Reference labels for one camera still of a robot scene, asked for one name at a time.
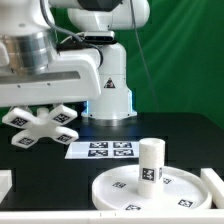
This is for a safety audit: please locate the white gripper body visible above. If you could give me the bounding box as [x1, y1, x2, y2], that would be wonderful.
[0, 49, 101, 107]

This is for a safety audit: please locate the white cross-shaped table base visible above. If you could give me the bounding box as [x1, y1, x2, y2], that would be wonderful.
[2, 105, 79, 149]

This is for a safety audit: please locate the white round table top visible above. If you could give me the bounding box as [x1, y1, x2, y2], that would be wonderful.
[92, 165, 212, 210]

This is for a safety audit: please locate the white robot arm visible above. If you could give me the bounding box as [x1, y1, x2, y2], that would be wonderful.
[0, 0, 150, 120]

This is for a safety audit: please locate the white marker tag plate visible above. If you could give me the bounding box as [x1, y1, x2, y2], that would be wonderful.
[65, 141, 139, 159]

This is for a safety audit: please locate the white left border block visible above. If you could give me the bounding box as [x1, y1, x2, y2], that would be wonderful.
[0, 170, 12, 203]

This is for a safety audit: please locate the white border block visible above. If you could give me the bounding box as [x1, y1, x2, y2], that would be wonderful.
[0, 170, 12, 203]
[200, 168, 224, 209]

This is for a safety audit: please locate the white right border block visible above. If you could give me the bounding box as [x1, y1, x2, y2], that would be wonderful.
[200, 168, 224, 209]

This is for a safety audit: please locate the black camera on stand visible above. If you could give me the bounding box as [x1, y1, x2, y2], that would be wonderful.
[57, 31, 116, 51]

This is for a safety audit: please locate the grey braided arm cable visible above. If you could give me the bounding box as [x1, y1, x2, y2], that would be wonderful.
[39, 0, 104, 66]

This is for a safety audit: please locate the white front border rail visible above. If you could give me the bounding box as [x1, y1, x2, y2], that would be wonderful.
[0, 209, 224, 224]

